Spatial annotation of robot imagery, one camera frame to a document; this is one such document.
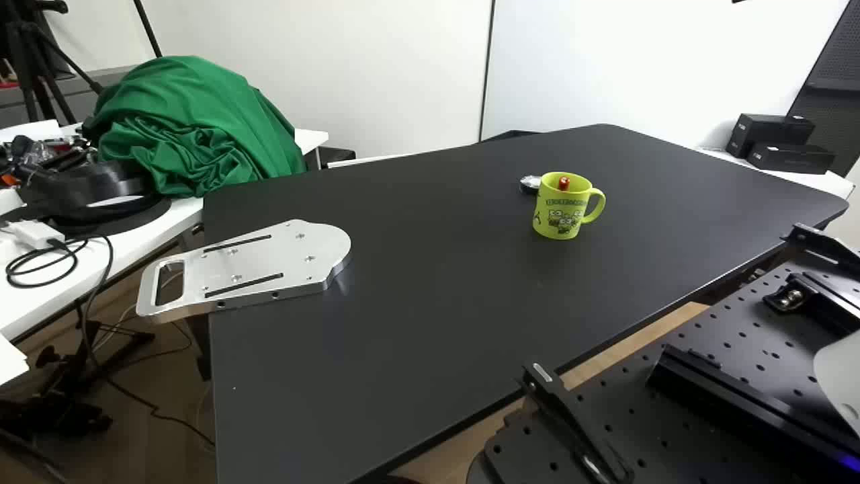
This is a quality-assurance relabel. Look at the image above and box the black floor stand base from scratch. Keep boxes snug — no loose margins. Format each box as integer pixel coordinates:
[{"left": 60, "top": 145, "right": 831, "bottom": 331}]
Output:
[{"left": 0, "top": 331, "right": 122, "bottom": 442}]

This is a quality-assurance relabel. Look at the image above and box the yellow-green cartoon mug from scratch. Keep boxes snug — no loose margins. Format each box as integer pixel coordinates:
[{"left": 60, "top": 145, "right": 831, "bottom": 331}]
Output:
[{"left": 530, "top": 169, "right": 610, "bottom": 241}]

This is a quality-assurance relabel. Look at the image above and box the black clamp bar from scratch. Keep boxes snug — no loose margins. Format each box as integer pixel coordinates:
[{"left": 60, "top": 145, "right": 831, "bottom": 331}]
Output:
[{"left": 521, "top": 359, "right": 635, "bottom": 484}]

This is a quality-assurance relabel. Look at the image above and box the black corner bracket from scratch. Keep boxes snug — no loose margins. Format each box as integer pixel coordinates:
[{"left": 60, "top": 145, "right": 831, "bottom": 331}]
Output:
[{"left": 782, "top": 219, "right": 860, "bottom": 282}]

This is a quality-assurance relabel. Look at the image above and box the green cloth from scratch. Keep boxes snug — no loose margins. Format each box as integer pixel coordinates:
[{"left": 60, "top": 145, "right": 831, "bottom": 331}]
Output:
[{"left": 84, "top": 53, "right": 306, "bottom": 199}]

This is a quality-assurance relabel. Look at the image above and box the black rail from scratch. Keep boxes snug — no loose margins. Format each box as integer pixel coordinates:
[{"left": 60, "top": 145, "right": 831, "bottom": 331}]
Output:
[{"left": 646, "top": 344, "right": 860, "bottom": 459}]

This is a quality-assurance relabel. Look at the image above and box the black perforated breadboard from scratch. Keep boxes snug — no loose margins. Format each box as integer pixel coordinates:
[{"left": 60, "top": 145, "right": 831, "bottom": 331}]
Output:
[{"left": 481, "top": 258, "right": 860, "bottom": 484}]

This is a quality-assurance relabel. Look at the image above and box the silver metal mounting plate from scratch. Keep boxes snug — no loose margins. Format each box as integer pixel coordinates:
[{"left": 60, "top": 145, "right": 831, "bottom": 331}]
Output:
[{"left": 134, "top": 218, "right": 356, "bottom": 325}]

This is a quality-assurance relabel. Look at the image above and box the black stand pole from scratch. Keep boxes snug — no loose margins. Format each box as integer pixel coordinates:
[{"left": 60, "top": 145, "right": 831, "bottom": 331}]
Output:
[{"left": 131, "top": 0, "right": 168, "bottom": 58}]

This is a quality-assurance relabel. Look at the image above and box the white side table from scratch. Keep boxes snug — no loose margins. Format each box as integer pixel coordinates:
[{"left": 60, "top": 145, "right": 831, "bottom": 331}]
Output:
[{"left": 0, "top": 118, "right": 334, "bottom": 344}]

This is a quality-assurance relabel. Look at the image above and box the white power adapter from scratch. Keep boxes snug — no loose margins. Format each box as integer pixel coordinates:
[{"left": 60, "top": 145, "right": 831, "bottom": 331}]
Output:
[{"left": 2, "top": 218, "right": 64, "bottom": 251}]

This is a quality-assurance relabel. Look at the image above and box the black tripod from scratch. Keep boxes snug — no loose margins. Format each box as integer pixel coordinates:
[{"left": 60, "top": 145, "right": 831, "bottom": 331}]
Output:
[{"left": 0, "top": 0, "right": 102, "bottom": 124}]

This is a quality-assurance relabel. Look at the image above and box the black round equipment pile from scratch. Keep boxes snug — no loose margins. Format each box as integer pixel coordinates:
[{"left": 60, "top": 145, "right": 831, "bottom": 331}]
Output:
[{"left": 16, "top": 157, "right": 173, "bottom": 229}]

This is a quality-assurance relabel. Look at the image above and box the grey rounded plate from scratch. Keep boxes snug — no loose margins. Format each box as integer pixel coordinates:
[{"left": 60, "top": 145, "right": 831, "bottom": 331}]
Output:
[{"left": 813, "top": 327, "right": 860, "bottom": 438}]

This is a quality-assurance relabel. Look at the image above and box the black cable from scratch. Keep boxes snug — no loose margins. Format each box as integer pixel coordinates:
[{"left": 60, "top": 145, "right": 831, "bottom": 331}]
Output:
[{"left": 2, "top": 233, "right": 119, "bottom": 311}]

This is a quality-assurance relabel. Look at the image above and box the black box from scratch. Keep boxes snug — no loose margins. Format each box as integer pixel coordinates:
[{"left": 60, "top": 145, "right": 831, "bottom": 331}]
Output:
[
  {"left": 748, "top": 139, "right": 839, "bottom": 178},
  {"left": 723, "top": 110, "right": 818, "bottom": 161}
]

